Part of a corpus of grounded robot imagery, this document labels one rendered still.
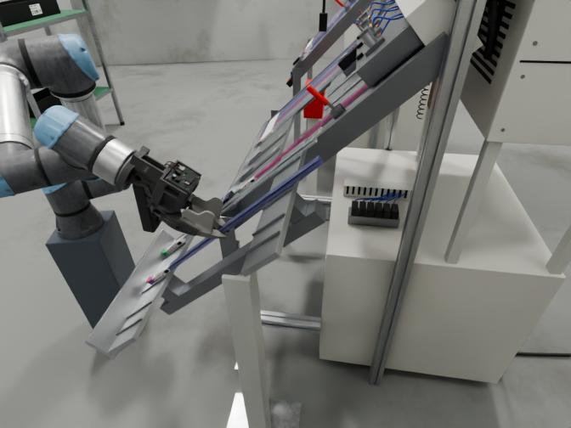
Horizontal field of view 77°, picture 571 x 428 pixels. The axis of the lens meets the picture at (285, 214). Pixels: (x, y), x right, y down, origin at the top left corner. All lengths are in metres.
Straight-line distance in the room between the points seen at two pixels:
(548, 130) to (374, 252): 0.51
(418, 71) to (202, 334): 1.33
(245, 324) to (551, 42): 0.82
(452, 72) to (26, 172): 0.81
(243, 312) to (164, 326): 0.97
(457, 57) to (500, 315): 0.81
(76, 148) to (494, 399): 1.55
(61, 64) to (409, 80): 0.82
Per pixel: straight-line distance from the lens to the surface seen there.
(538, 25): 0.86
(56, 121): 0.71
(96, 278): 1.53
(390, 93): 0.83
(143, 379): 1.65
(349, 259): 1.08
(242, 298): 0.79
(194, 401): 1.55
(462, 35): 0.78
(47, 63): 1.10
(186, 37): 5.69
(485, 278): 1.18
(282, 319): 1.29
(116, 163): 0.68
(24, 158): 0.81
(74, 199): 1.37
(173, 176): 0.65
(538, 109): 0.92
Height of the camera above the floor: 1.36
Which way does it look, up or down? 37 degrees down
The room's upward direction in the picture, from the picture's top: 1 degrees counter-clockwise
